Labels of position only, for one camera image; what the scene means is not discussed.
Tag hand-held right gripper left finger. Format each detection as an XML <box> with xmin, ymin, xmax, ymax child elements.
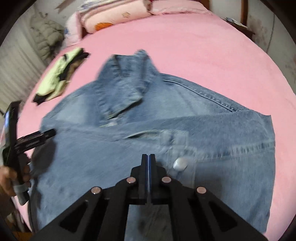
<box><xmin>30</xmin><ymin>153</ymin><xmax>148</xmax><ymax>241</ymax></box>

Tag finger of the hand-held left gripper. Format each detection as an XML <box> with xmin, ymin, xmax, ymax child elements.
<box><xmin>5</xmin><ymin>100</ymin><xmax>22</xmax><ymax>163</ymax></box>
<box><xmin>14</xmin><ymin>128</ymin><xmax>56</xmax><ymax>151</ymax></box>

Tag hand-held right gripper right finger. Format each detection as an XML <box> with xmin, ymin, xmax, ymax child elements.
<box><xmin>149</xmin><ymin>154</ymin><xmax>269</xmax><ymax>241</ymax></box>

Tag blue denim jacket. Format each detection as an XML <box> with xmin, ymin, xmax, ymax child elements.
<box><xmin>29</xmin><ymin>49</ymin><xmax>276</xmax><ymax>241</ymax></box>

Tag person's left hand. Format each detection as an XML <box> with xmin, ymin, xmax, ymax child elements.
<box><xmin>0</xmin><ymin>159</ymin><xmax>31</xmax><ymax>197</ymax></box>

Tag white curtain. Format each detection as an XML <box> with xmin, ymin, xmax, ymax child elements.
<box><xmin>0</xmin><ymin>9</ymin><xmax>44</xmax><ymax>112</ymax></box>

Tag green and black folded garment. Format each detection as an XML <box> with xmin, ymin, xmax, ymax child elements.
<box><xmin>33</xmin><ymin>47</ymin><xmax>90</xmax><ymax>106</ymax></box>

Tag beige puffer jacket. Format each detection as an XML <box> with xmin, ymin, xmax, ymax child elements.
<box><xmin>30</xmin><ymin>14</ymin><xmax>65</xmax><ymax>61</ymax></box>

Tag white cushion with bag print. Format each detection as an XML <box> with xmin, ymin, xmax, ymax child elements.
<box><xmin>63</xmin><ymin>13</ymin><xmax>82</xmax><ymax>45</ymax></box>

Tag bed with pink sheet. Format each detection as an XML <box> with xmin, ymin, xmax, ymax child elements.
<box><xmin>14</xmin><ymin>0</ymin><xmax>296</xmax><ymax>237</ymax></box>

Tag pink pillows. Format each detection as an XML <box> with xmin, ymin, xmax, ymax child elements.
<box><xmin>80</xmin><ymin>7</ymin><xmax>152</xmax><ymax>33</ymax></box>

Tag floral folded quilt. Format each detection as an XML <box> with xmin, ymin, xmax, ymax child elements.
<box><xmin>77</xmin><ymin>0</ymin><xmax>121</xmax><ymax>11</ymax></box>

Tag wooden nightstand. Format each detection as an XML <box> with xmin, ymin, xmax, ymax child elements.
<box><xmin>220</xmin><ymin>16</ymin><xmax>256</xmax><ymax>43</ymax></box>

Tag pink pillow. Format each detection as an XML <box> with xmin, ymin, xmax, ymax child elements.
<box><xmin>149</xmin><ymin>0</ymin><xmax>213</xmax><ymax>16</ymax></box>

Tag white papers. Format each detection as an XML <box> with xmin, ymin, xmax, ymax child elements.
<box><xmin>221</xmin><ymin>17</ymin><xmax>248</xmax><ymax>28</ymax></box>

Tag floral wardrobe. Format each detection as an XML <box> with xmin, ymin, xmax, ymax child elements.
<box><xmin>240</xmin><ymin>0</ymin><xmax>296</xmax><ymax>93</ymax></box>

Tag wall shelf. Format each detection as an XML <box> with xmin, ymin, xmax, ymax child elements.
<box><xmin>55</xmin><ymin>0</ymin><xmax>73</xmax><ymax>9</ymax></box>

